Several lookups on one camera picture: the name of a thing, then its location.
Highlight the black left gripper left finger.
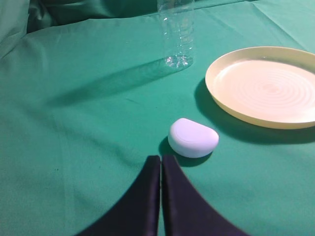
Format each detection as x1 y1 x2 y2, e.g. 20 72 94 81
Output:
78 155 160 236

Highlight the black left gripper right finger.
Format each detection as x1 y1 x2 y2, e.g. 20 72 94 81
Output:
162 155 247 236

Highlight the pale yellow plastic plate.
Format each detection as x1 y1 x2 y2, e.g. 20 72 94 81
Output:
205 46 315 129

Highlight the small white rounded case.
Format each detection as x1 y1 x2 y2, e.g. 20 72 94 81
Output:
167 118 219 158

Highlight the green cloth backdrop and cover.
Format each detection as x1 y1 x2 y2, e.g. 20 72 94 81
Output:
0 0 315 236

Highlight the clear empty plastic bottle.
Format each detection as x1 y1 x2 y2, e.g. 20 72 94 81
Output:
157 0 195 72

